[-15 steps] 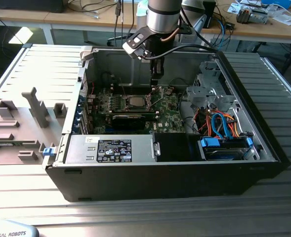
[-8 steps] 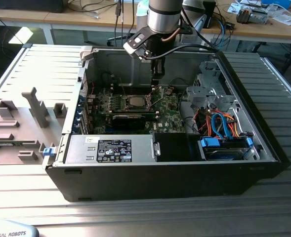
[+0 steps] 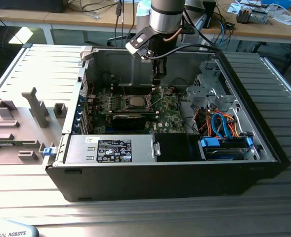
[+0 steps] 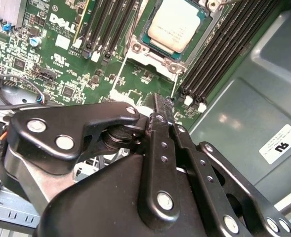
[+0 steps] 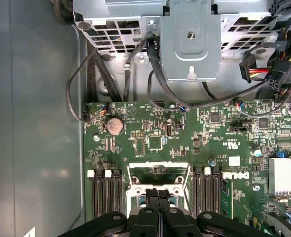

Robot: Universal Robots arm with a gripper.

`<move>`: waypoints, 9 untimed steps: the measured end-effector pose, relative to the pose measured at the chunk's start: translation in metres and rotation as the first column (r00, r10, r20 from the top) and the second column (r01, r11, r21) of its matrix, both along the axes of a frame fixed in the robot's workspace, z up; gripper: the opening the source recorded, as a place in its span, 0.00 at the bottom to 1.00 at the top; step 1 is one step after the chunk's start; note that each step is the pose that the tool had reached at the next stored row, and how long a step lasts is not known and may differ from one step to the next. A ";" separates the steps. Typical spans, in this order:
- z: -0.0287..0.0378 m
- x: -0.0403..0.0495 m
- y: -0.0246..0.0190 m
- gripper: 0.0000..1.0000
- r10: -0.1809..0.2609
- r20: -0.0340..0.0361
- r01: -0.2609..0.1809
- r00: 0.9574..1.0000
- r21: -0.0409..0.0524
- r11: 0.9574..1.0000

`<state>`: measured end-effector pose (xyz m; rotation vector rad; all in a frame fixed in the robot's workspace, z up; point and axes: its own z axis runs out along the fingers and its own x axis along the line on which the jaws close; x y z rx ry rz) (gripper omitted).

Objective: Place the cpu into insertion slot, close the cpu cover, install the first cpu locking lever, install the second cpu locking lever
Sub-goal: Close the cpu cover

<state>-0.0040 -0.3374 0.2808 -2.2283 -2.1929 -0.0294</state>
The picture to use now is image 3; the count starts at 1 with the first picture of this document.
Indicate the silver green CPU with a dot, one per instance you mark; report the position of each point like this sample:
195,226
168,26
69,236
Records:
136,102

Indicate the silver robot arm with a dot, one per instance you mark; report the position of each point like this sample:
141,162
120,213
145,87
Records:
167,17

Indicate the metal locking lever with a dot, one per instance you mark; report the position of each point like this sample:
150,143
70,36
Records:
122,87

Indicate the CPU cooler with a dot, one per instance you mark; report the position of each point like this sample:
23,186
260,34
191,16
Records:
244,16

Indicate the black upright box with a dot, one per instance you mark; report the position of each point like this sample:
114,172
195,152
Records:
210,12

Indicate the grey metal disk bay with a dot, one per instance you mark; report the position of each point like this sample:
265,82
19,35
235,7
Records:
199,95

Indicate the green motherboard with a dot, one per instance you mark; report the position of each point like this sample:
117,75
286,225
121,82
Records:
170,118

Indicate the printed paper sheet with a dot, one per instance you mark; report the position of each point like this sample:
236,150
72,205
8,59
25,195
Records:
234,7

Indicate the black graphics card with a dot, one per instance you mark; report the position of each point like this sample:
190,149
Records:
128,122

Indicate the wooden desk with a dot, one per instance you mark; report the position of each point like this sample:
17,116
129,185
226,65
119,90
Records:
259,29
61,18

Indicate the black plastic shroud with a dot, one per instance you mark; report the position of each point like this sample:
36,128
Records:
175,148

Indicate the hard disk in blue carrier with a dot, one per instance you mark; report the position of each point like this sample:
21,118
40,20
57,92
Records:
221,155

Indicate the blue cardboard box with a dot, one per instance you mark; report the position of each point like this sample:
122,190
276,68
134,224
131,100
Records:
278,3

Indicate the white plastic packets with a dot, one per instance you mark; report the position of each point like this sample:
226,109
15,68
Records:
283,18

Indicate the grey power supply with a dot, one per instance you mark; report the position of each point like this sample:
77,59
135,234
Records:
81,148

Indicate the black grey PC case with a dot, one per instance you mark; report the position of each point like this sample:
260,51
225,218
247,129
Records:
147,182

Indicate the black flat device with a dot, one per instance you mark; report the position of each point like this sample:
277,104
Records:
26,6

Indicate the blue plastic latch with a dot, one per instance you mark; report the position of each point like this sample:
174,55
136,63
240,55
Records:
49,151

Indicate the grey parts rack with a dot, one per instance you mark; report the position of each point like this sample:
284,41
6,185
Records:
24,148

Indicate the grey teach pendant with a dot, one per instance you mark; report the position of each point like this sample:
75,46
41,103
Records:
9,228

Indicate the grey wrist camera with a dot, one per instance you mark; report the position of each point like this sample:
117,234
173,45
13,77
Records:
137,47

